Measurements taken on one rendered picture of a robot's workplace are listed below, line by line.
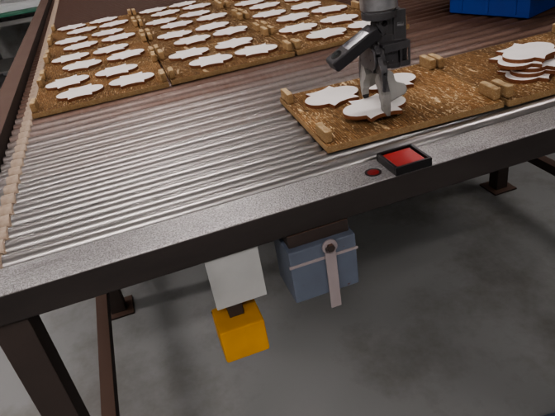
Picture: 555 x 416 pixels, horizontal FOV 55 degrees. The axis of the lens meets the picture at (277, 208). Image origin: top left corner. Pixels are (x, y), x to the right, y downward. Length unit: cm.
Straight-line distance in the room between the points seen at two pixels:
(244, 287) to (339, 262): 18
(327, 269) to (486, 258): 137
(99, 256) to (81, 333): 138
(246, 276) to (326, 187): 22
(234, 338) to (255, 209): 26
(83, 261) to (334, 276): 45
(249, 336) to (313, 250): 21
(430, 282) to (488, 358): 41
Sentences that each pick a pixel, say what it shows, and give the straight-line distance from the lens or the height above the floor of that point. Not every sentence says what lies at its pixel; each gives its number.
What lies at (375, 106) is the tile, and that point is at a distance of 120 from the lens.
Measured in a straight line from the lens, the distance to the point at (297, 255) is 97.
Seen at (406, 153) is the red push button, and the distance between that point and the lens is 105.
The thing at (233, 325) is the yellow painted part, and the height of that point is 70.
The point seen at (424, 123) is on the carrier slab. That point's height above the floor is 93.
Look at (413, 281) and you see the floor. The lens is 218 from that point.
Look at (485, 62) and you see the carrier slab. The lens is 151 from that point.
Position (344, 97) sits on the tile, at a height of 95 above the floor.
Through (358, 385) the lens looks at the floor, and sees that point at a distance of 182.
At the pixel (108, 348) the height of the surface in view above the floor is 27.
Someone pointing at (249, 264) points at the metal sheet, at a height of 82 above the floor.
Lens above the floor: 140
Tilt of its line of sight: 31 degrees down
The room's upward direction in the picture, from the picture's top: 10 degrees counter-clockwise
